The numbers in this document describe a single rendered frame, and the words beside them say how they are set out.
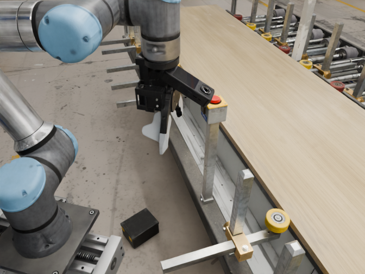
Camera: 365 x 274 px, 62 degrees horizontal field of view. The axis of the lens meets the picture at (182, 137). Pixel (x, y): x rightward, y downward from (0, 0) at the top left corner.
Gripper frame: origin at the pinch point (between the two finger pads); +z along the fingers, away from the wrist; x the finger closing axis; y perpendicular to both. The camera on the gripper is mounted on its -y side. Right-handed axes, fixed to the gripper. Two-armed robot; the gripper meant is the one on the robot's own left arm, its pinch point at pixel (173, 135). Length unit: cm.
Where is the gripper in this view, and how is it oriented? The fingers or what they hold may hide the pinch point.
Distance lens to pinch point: 73.1
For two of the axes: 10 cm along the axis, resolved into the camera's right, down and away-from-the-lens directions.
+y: -9.7, -1.6, 1.9
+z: 0.0, 7.8, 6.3
